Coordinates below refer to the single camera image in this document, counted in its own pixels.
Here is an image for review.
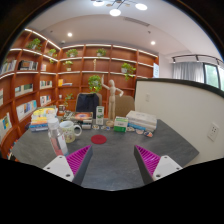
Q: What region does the stack of colourful books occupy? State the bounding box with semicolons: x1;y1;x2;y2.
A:
29;107;58;133

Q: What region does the white wall socket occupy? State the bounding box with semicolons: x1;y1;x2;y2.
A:
207;122;221;142

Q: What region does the clear plastic drink bottle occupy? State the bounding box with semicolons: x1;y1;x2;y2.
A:
46;114;70;158

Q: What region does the black track light rail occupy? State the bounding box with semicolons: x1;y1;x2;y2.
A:
171;53;224;66

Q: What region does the yellow striped ceramic mug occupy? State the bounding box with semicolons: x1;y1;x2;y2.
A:
59;120;83;144

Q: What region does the stack of white boxes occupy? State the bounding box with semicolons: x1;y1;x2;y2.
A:
125;110;158;133

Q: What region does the flat round red coaster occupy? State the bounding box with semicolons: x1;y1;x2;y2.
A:
90;134;108;145

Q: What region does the tan chair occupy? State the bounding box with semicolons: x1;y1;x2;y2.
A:
114;95;136;118

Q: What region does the branched ceiling lamp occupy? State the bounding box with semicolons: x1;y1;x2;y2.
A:
91;0;149;18

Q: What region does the wooden artist mannequin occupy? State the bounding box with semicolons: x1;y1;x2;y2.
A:
100;74;124;128

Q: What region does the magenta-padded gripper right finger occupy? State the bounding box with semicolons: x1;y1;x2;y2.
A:
133;144;184;186

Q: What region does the dark book with orange cover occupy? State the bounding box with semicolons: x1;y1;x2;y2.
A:
63;111;94;130

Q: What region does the wooden shelf unit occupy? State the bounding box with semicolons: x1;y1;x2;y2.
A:
0;28;160;160

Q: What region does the grey curtain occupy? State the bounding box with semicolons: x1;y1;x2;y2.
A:
172;61;205;84

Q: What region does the window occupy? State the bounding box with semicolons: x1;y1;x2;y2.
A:
203;62;224;92

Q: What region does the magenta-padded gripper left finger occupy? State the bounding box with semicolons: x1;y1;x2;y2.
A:
43;144;94;186

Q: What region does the small green white box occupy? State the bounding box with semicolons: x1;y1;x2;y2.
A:
113;116;129;133

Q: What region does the tall green white carton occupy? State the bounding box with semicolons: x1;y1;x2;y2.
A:
95;105;106;126

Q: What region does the chair with dark jacket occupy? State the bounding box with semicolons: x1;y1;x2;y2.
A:
75;92;101;119

